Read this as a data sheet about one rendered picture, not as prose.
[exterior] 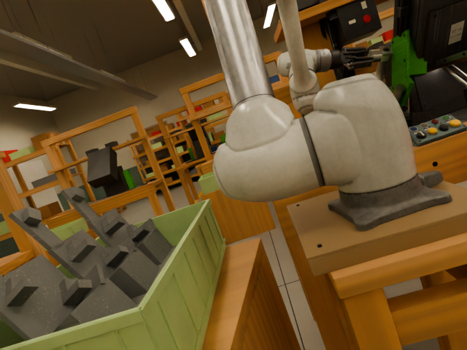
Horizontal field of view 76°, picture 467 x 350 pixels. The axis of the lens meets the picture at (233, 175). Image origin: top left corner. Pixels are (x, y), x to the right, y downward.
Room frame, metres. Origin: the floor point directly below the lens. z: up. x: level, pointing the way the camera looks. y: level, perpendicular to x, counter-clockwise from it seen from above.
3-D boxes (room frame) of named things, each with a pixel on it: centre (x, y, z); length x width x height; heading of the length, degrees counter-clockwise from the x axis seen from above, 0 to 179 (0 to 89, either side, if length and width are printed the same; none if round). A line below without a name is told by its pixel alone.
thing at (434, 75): (1.36, -0.98, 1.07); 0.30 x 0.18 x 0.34; 85
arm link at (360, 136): (0.61, -0.27, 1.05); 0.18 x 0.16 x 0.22; 76
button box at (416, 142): (0.95, -0.65, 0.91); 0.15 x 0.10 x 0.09; 85
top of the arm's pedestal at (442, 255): (0.61, -0.28, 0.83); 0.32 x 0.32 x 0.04; 83
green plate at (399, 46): (1.17, -0.79, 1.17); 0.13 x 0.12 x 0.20; 85
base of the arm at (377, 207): (0.61, -0.30, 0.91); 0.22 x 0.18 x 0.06; 89
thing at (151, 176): (10.89, 1.61, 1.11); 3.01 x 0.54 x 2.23; 86
